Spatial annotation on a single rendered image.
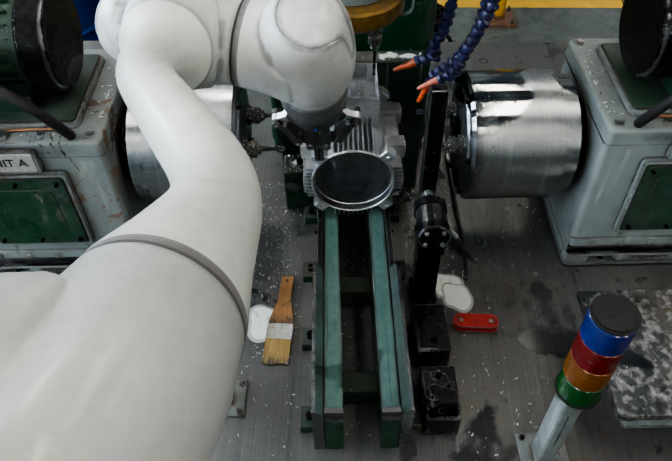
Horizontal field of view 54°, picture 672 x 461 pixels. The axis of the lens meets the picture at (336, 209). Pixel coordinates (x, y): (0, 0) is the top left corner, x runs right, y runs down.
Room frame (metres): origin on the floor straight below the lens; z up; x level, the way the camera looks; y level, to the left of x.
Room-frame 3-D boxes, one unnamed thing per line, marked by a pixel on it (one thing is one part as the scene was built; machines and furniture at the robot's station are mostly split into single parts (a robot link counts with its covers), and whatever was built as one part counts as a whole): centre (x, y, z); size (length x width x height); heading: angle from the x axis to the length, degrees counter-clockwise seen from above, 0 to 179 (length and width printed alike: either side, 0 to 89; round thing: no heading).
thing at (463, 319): (0.71, -0.26, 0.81); 0.09 x 0.03 x 0.02; 86
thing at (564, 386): (0.45, -0.33, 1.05); 0.06 x 0.06 x 0.04
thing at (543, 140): (0.99, -0.37, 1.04); 0.41 x 0.25 x 0.25; 90
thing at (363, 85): (1.03, -0.03, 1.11); 0.12 x 0.11 x 0.07; 0
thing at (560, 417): (0.45, -0.33, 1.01); 0.08 x 0.08 x 0.42; 0
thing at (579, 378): (0.45, -0.33, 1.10); 0.06 x 0.06 x 0.04
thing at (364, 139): (0.99, -0.03, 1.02); 0.20 x 0.19 x 0.19; 0
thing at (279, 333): (0.73, 0.11, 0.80); 0.21 x 0.05 x 0.01; 175
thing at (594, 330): (0.45, -0.33, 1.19); 0.06 x 0.06 x 0.04
